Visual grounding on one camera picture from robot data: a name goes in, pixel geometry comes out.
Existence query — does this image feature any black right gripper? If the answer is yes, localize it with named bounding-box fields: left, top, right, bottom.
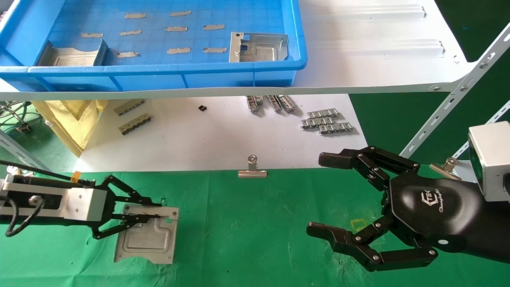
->
left=306, top=145, right=485, bottom=273

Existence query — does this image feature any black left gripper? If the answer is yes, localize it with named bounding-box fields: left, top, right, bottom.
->
left=0, top=175, right=165, bottom=240

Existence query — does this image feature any stamped sheet metal bracket part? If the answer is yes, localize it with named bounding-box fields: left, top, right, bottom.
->
left=37, top=39, right=109, bottom=67
left=114, top=204, right=179, bottom=265
left=229, top=32, right=289, bottom=63

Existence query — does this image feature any silver toothed metal strip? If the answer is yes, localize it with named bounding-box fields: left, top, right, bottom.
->
left=318, top=122, right=354, bottom=135
left=300, top=117, right=335, bottom=130
left=307, top=108, right=340, bottom=119

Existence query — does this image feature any green table cloth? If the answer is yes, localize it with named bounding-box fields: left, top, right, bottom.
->
left=0, top=164, right=510, bottom=287

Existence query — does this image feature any grey toothed metal strip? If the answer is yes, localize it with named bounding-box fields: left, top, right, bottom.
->
left=119, top=114, right=152, bottom=136
left=114, top=99, right=146, bottom=117

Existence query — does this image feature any yellow padded bag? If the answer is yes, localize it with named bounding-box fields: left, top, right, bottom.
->
left=33, top=100, right=109, bottom=157

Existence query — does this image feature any grey metal angle bar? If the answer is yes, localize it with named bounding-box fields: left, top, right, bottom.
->
left=0, top=130, right=52, bottom=173

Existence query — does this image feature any white metal shelf board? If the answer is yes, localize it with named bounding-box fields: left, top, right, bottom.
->
left=0, top=0, right=479, bottom=101

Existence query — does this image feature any white perforated angle bar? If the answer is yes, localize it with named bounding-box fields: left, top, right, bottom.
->
left=400, top=23, right=510, bottom=159
left=452, top=100, right=510, bottom=160

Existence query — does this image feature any blue plastic tray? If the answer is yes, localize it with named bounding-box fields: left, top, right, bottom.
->
left=0, top=0, right=308, bottom=93

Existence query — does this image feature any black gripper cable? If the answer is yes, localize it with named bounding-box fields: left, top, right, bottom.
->
left=0, top=160, right=97, bottom=187

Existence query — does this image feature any black looped cable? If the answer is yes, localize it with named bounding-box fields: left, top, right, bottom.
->
left=6, top=195, right=45, bottom=237

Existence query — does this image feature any grey wire stand with caster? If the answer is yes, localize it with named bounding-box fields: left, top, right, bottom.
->
left=0, top=101, right=33, bottom=133

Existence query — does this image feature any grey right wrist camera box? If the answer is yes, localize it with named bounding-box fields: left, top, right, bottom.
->
left=468, top=121, right=510, bottom=202

